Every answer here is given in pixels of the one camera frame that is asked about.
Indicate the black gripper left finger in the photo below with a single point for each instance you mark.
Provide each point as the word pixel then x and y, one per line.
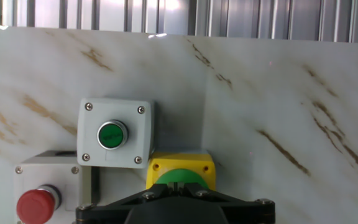
pixel 141 199

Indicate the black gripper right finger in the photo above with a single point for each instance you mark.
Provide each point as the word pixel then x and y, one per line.
pixel 216 199

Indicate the white marble pattern board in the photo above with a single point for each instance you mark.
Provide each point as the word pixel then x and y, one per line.
pixel 275 109

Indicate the grey box small green button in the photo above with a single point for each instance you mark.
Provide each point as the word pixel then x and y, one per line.
pixel 112 135

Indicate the yellow box large green button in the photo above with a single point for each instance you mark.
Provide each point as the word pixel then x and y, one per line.
pixel 179 161

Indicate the grey box with red button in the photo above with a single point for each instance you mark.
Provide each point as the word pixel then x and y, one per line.
pixel 36 207

